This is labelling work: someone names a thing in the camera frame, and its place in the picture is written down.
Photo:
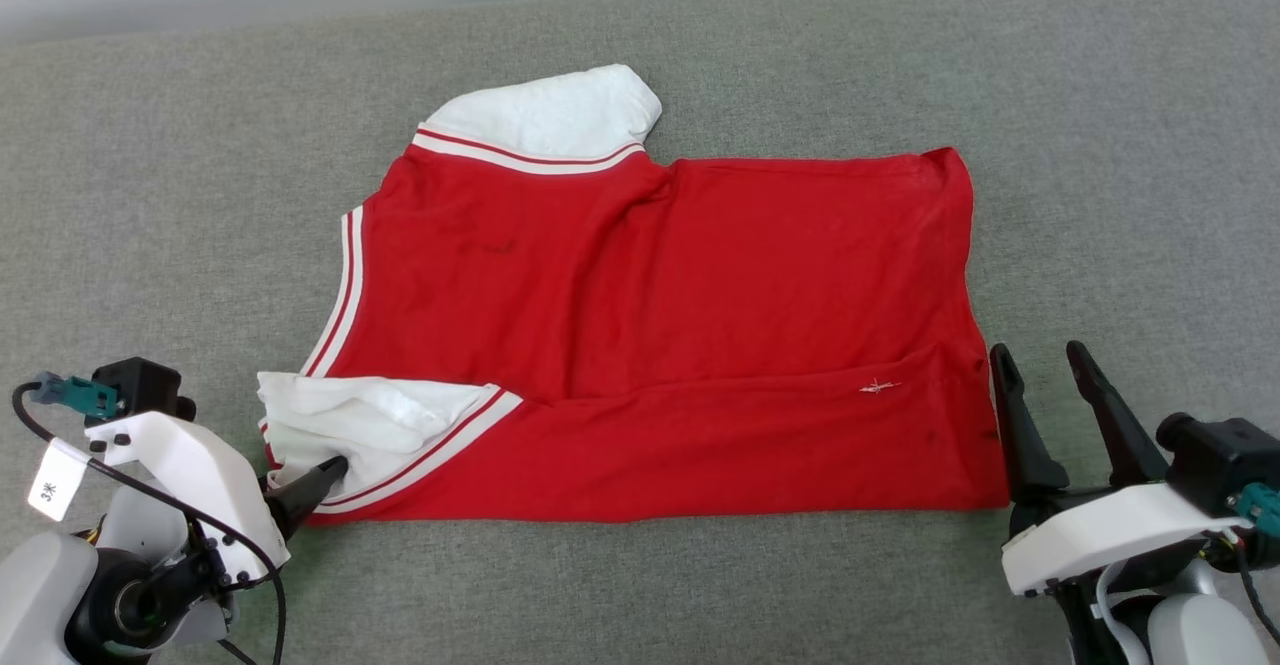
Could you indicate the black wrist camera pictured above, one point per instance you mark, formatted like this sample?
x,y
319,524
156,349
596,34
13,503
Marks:
x,y
140,385
1220,460

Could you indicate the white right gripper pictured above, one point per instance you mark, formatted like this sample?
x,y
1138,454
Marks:
x,y
1100,535

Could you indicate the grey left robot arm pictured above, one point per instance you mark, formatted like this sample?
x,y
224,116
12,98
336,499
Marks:
x,y
40,585

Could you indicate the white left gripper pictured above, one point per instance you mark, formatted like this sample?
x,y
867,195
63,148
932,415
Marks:
x,y
200,475

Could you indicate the red garment with white sleeves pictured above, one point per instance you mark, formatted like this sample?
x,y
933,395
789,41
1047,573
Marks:
x,y
700,295

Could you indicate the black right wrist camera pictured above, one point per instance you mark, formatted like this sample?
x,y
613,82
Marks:
x,y
1220,460

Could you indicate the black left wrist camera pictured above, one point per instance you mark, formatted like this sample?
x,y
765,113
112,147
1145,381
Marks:
x,y
140,385

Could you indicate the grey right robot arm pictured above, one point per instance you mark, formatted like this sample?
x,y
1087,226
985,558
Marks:
x,y
1200,635

